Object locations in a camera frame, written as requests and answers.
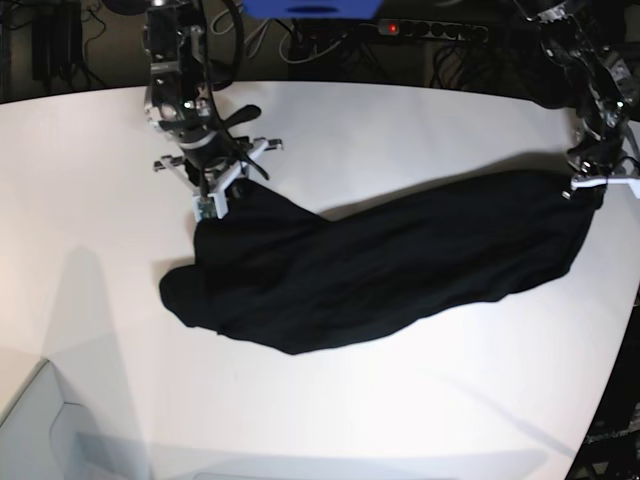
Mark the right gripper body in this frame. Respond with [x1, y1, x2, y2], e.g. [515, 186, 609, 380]
[177, 130, 233, 187]

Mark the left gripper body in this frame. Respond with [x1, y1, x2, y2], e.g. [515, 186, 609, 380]
[566, 133, 626, 175]

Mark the black t-shirt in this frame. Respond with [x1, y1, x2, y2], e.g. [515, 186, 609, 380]
[159, 170, 603, 355]

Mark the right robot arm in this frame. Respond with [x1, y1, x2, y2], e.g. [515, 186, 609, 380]
[144, 1, 269, 194]

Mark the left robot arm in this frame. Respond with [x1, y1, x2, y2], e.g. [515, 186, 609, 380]
[515, 1, 639, 199]

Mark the blue box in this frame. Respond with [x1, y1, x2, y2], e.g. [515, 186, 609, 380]
[242, 0, 382, 19]

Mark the black power strip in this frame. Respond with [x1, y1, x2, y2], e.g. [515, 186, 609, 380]
[377, 19, 490, 43]

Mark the black box on floor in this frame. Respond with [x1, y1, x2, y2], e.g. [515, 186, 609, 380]
[31, 2, 83, 84]

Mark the grey plastic bin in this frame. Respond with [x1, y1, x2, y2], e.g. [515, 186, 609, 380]
[1, 360, 153, 479]

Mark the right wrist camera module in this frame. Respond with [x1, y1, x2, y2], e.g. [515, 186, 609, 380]
[192, 192, 229, 222]

